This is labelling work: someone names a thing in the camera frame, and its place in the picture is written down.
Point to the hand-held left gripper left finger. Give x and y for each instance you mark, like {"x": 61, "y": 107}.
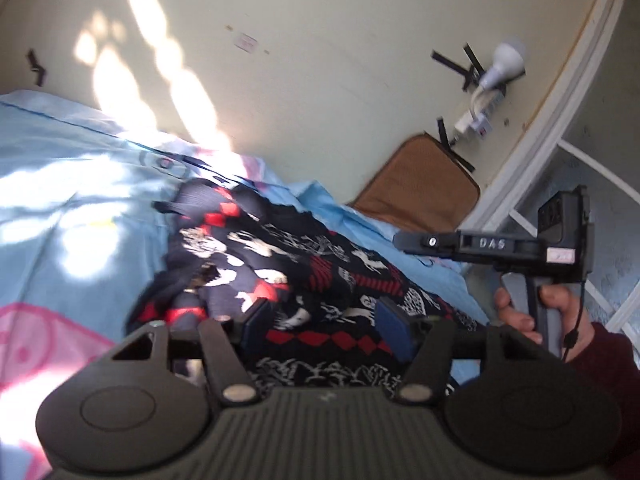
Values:
{"x": 256, "y": 327}

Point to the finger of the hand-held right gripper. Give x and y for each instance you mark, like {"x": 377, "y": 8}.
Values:
{"x": 425, "y": 242}

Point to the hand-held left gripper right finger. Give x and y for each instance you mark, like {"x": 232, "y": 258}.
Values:
{"x": 392, "y": 331}

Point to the black red white patterned sweater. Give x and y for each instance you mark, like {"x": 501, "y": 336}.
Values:
{"x": 310, "y": 265}

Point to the person's right forearm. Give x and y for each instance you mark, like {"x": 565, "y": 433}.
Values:
{"x": 610, "y": 375}

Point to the person's right hand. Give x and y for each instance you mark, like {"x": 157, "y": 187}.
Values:
{"x": 517, "y": 320}

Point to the brown seat cushion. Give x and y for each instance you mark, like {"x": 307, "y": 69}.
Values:
{"x": 417, "y": 185}

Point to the long black tape strip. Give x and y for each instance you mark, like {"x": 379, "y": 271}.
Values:
{"x": 452, "y": 147}

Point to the white plug adapter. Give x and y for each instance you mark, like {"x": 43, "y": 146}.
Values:
{"x": 475, "y": 124}

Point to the white power strip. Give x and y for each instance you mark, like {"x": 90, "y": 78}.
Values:
{"x": 492, "y": 97}

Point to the black tape cross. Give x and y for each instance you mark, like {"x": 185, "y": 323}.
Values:
{"x": 467, "y": 67}

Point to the light blue cartoon bed sheet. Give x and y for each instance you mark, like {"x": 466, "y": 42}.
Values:
{"x": 75, "y": 210}

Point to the white window frame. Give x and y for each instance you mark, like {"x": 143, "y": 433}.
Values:
{"x": 545, "y": 130}

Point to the small pink wall sticker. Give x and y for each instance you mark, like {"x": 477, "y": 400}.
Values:
{"x": 246, "y": 43}

